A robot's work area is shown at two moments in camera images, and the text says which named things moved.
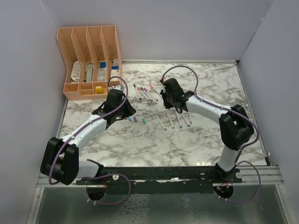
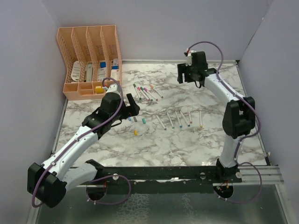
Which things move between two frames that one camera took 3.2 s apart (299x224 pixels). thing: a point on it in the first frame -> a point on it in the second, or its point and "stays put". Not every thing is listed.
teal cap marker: [170, 121] stays put
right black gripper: [167, 105] -> [182, 68]
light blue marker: [180, 125] stays put
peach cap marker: [152, 86] stays put
